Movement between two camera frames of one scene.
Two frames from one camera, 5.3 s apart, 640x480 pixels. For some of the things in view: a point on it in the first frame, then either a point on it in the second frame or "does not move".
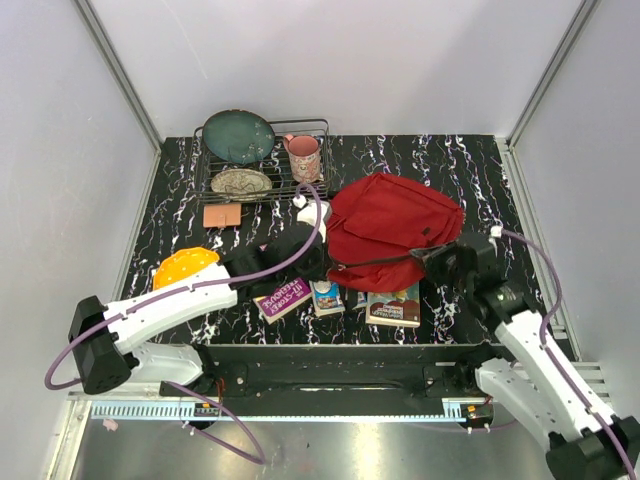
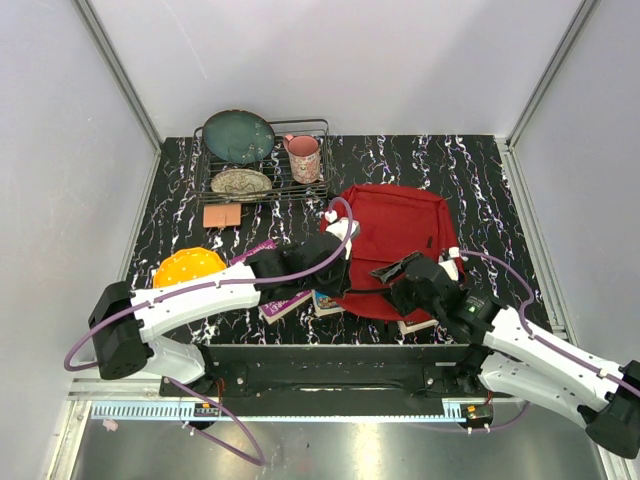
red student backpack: [374, 226] does not move
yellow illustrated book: [396, 308] -> [405, 329]
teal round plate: [238, 136] does not move
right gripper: [432, 265] -> [398, 298]
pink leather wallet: [222, 215] does not move
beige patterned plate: [241, 184] does not move
